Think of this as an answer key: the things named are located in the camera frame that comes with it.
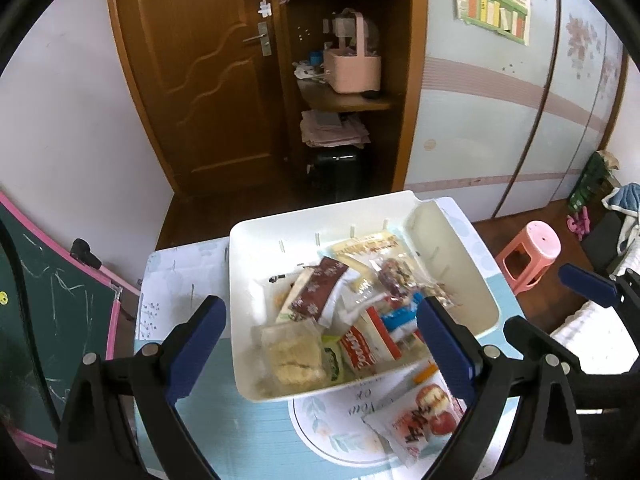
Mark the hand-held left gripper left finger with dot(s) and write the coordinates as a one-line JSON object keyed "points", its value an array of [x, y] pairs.
{"points": [[195, 350]]}

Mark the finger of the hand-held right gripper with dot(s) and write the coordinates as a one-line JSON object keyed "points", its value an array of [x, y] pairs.
{"points": [[587, 285], [600, 360]]}

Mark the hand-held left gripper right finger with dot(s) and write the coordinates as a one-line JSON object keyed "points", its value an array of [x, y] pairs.
{"points": [[445, 350]]}

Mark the white plastic bin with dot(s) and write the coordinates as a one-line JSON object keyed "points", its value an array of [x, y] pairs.
{"points": [[450, 230]]}

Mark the small orange wrapped snack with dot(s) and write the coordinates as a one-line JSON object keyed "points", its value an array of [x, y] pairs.
{"points": [[425, 375]]}

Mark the checked white blanket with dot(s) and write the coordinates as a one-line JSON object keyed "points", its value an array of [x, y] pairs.
{"points": [[580, 327]]}

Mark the blue white snack packet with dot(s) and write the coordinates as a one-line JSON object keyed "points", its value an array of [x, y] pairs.
{"points": [[400, 322]]}

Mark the pink toy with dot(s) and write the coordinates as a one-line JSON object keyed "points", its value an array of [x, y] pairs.
{"points": [[579, 225]]}

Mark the red fruit print packet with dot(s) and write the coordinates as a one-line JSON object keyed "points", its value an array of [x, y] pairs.
{"points": [[425, 410]]}

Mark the pink plastic stool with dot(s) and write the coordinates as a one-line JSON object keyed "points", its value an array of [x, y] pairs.
{"points": [[535, 235]]}

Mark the red white striped packet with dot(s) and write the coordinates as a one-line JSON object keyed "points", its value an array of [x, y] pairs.
{"points": [[362, 350]]}

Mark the clear mixed nut packet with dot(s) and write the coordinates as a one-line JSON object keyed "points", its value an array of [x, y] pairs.
{"points": [[395, 275]]}

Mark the blue cloth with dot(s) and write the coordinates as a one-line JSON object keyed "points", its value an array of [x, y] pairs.
{"points": [[625, 200]]}

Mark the pale cake snack packet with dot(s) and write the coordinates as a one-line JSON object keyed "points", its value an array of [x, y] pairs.
{"points": [[292, 360]]}

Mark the green box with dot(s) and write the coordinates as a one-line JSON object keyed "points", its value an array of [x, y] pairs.
{"points": [[592, 185]]}

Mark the small printed table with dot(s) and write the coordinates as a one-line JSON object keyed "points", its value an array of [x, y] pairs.
{"points": [[250, 435]]}

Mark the beige cracker packet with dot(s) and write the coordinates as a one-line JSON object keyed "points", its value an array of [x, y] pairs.
{"points": [[365, 247]]}

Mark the brown snack packet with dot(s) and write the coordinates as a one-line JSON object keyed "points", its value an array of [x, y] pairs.
{"points": [[320, 287]]}

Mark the black chalkboard clamp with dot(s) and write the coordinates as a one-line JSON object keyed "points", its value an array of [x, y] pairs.
{"points": [[85, 252]]}

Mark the black container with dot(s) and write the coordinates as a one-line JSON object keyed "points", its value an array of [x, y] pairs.
{"points": [[337, 172]]}

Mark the floral sliding wardrobe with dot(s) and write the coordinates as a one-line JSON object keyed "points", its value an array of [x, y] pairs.
{"points": [[475, 110]]}

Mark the folded pink cloth pile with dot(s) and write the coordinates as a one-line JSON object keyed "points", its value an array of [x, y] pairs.
{"points": [[332, 130]]}

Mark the brown wooden door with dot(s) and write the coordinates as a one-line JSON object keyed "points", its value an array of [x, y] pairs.
{"points": [[200, 100]]}

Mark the wooden corner shelf unit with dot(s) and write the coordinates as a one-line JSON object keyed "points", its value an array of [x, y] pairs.
{"points": [[350, 102]]}

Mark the white crumpled tissue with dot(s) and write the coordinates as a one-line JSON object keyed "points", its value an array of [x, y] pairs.
{"points": [[306, 70]]}

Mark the white door latch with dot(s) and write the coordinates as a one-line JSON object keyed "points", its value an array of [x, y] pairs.
{"points": [[265, 8]]}

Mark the green chalkboard pink frame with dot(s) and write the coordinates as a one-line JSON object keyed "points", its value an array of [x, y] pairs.
{"points": [[50, 300]]}

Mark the wall poster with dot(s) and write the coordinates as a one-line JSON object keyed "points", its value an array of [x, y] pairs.
{"points": [[495, 5]]}

